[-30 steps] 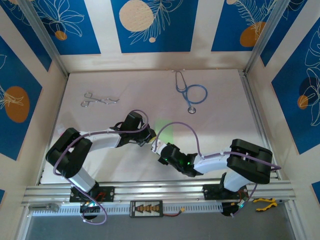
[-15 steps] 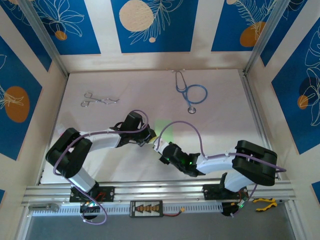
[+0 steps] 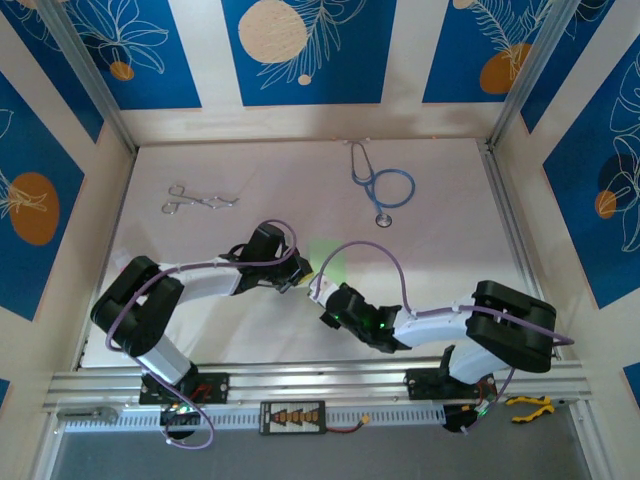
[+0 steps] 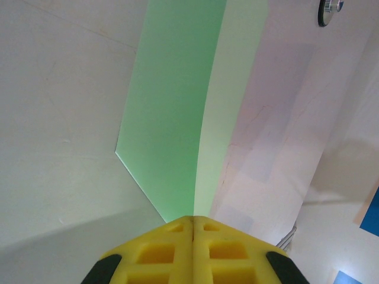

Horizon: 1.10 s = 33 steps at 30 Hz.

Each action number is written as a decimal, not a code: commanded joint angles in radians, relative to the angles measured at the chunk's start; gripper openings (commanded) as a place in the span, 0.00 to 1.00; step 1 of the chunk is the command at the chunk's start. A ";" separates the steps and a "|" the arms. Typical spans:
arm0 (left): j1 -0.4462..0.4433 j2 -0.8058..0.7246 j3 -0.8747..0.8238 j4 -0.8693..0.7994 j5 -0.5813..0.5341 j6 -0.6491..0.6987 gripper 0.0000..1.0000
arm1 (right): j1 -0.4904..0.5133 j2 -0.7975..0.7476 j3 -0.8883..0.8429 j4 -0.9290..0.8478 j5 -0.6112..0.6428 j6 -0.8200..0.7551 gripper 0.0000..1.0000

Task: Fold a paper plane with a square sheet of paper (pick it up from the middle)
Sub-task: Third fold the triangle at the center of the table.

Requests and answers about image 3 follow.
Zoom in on aluminium frame post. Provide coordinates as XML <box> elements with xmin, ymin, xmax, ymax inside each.
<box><xmin>34</xmin><ymin>0</ymin><xmax>139</xmax><ymax>154</ymax></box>
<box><xmin>487</xmin><ymin>0</ymin><xmax>584</xmax><ymax>151</ymax></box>

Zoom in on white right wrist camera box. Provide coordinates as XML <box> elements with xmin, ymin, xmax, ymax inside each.
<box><xmin>307</xmin><ymin>274</ymin><xmax>342</xmax><ymax>305</ymax></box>

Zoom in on red wire with yellow connector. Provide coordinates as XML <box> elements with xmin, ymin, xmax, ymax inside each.
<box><xmin>324</xmin><ymin>416</ymin><xmax>374</xmax><ymax>434</ymax></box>

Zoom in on aluminium table side rail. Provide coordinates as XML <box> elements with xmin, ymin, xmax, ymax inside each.
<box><xmin>477</xmin><ymin>139</ymin><xmax>561</xmax><ymax>359</ymax></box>

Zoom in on silver metal latch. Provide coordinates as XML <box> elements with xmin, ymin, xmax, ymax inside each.
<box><xmin>55</xmin><ymin>405</ymin><xmax>120</xmax><ymax>424</ymax></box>

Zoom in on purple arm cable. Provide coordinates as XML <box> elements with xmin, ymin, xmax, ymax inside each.
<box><xmin>315</xmin><ymin>241</ymin><xmax>575</xmax><ymax>436</ymax></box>
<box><xmin>107</xmin><ymin>218</ymin><xmax>300</xmax><ymax>450</ymax></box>

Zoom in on white slotted cable duct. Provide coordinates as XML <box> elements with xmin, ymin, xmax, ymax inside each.
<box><xmin>59</xmin><ymin>403</ymin><xmax>446</xmax><ymax>434</ymax></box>

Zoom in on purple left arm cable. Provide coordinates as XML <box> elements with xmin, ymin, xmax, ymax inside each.
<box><xmin>107</xmin><ymin>218</ymin><xmax>300</xmax><ymax>450</ymax></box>

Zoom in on blue stethoscope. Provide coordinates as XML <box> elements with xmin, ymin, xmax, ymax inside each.
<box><xmin>343</xmin><ymin>139</ymin><xmax>417</xmax><ymax>229</ymax></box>

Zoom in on black power distribution board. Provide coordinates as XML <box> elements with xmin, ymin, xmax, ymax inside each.
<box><xmin>258</xmin><ymin>399</ymin><xmax>327</xmax><ymax>436</ymax></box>

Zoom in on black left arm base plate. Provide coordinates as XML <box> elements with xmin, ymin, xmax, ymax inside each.
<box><xmin>138</xmin><ymin>372</ymin><xmax>231</xmax><ymax>405</ymax></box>

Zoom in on aluminium frame rail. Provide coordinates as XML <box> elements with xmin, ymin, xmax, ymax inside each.
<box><xmin>42</xmin><ymin>360</ymin><xmax>594</xmax><ymax>414</ymax></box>

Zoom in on black circuit board with lights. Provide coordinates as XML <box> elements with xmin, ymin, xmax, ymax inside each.
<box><xmin>159</xmin><ymin>402</ymin><xmax>202</xmax><ymax>427</ymax></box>
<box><xmin>442</xmin><ymin>403</ymin><xmax>481</xmax><ymax>432</ymax></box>

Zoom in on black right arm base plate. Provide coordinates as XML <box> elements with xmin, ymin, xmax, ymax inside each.
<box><xmin>405</xmin><ymin>368</ymin><xmax>497</xmax><ymax>401</ymax></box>

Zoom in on yellow and black pliers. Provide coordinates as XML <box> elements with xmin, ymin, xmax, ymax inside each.
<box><xmin>507</xmin><ymin>394</ymin><xmax>557</xmax><ymax>425</ymax></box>

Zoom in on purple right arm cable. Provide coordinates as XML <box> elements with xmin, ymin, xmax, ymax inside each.
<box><xmin>315</xmin><ymin>241</ymin><xmax>575</xmax><ymax>436</ymax></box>

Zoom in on metal surgical forceps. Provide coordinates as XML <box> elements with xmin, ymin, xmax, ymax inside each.
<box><xmin>160</xmin><ymin>184</ymin><xmax>241</xmax><ymax>215</ymax></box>

